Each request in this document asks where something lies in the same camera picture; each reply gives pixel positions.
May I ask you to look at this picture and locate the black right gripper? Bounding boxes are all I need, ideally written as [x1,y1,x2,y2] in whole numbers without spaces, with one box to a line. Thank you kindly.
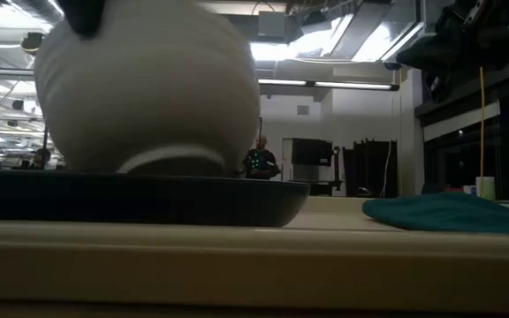
[395,33,492,72]

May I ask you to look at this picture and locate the white ribbed bowl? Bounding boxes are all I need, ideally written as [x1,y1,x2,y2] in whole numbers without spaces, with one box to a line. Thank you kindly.
[33,0,262,178]

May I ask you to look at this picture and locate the dark green cloth napkin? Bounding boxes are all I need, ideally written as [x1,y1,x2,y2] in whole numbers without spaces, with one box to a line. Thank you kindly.
[361,190,509,236]

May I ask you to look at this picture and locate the dark round plate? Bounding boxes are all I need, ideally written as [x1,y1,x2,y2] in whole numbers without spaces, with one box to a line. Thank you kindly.
[0,169,313,229]

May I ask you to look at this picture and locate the beige plastic tray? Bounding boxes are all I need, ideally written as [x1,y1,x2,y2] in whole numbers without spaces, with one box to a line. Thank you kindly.
[0,195,509,314]

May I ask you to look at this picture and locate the round black ceiling device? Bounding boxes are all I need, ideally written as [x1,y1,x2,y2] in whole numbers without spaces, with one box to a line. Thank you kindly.
[19,31,46,55]

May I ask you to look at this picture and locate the long LED light bar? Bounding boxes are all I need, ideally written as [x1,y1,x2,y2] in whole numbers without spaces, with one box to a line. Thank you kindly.
[0,66,400,92]

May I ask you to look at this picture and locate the black folding screen panels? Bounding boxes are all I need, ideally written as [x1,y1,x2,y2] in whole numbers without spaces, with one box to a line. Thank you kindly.
[341,138,399,199]

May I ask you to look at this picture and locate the pale green white cylinder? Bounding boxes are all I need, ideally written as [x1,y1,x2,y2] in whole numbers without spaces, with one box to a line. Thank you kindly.
[475,176,497,202]

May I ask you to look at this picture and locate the large black display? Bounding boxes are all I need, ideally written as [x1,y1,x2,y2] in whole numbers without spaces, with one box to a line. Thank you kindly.
[290,137,334,168]

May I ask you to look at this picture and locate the person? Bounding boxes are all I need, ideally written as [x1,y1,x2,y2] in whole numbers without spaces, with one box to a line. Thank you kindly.
[242,133,283,180]

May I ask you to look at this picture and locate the yellow hanging cable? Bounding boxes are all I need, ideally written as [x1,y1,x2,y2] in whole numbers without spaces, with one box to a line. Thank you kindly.
[477,65,487,200]

